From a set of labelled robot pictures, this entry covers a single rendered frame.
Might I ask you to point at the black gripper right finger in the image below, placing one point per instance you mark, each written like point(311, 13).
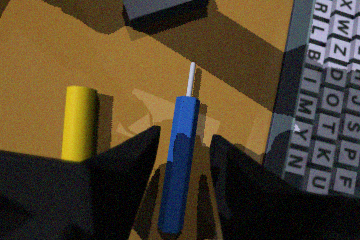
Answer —
point(256, 204)

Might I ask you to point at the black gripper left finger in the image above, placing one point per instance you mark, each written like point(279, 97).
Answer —
point(101, 195)

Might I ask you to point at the dark grey rectangular block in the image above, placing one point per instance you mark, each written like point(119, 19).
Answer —
point(145, 12)

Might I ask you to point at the grey keyboard with keys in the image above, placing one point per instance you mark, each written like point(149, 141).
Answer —
point(313, 141)

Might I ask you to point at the blue stylus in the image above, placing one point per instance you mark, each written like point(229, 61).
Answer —
point(179, 160)

